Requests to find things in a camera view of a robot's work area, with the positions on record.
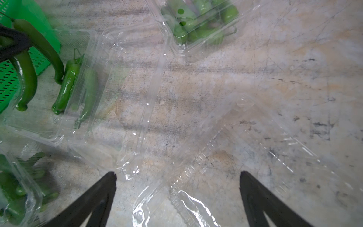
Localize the green pepper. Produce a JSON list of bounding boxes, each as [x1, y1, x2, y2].
[[1, 12, 65, 85], [8, 49, 37, 112]]

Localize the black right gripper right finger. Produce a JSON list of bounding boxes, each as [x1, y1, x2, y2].
[[240, 171, 311, 227]]

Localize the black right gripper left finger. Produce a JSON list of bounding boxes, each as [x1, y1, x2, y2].
[[44, 172, 117, 227]]

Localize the green plastic basket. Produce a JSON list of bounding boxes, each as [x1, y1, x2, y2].
[[1, 1, 65, 112]]

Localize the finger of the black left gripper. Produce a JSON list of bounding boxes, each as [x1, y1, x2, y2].
[[1, 25, 33, 62]]

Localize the clear pepper clamshell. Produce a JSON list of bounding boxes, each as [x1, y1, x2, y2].
[[146, 1, 261, 58], [132, 94, 363, 227], [1, 21, 171, 181], [1, 141, 61, 227]]

